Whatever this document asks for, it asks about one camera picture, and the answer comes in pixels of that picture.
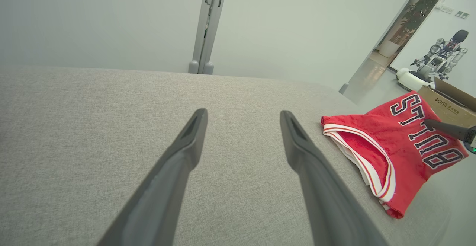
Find brown cardboard box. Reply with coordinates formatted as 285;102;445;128
416;77;476;128

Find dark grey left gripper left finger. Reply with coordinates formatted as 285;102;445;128
97;108;208;246

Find green potted plant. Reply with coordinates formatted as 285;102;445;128
379;0;443;58

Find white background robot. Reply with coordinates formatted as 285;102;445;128
396;29;469;92

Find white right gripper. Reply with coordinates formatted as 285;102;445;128
423;119;476;156

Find grey fabric sofa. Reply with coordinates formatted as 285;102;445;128
0;66;458;246

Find red shirt white trim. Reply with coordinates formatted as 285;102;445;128
321;91;469;219

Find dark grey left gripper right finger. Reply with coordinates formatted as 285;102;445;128
280;110;389;246

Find grey partition joint post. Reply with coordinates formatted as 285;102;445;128
188;0;230;75

